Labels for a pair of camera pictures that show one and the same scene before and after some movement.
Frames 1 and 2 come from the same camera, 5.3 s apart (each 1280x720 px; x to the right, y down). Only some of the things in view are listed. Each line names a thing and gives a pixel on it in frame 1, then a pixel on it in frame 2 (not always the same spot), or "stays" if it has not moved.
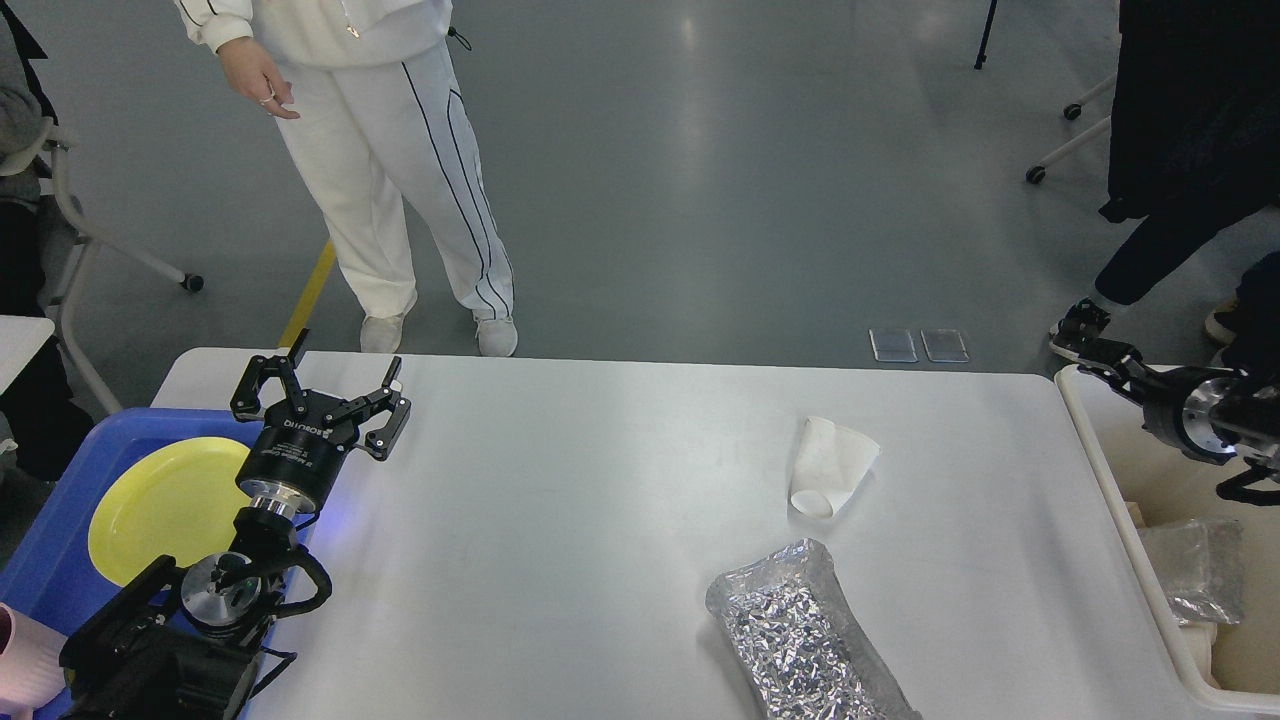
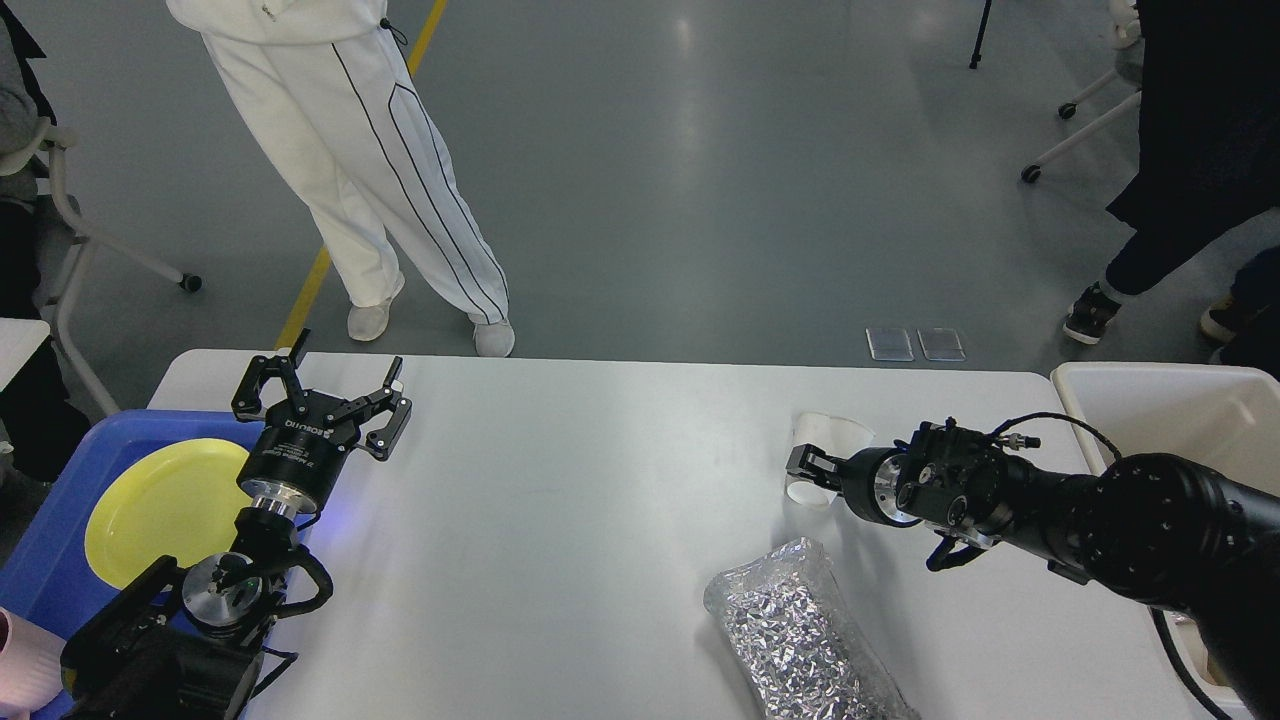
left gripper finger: [381, 440] stays
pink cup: [30, 669] stays
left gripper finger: [245, 403] stays
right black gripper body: [1177, 403] to [870, 485]
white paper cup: [829, 462] stays
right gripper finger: [1122, 362] to [808, 458]
